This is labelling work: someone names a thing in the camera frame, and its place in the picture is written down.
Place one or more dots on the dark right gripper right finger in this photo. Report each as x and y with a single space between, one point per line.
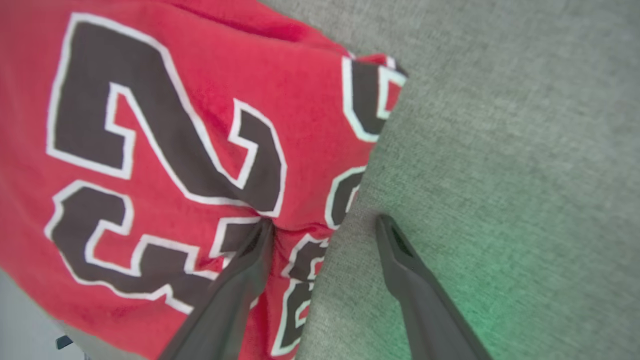
425 310

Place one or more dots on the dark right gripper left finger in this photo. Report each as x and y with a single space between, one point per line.
230 300

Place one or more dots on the red basketball jersey white trim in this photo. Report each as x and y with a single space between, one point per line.
200 100

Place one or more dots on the small dark blue object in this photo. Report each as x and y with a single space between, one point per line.
64 342

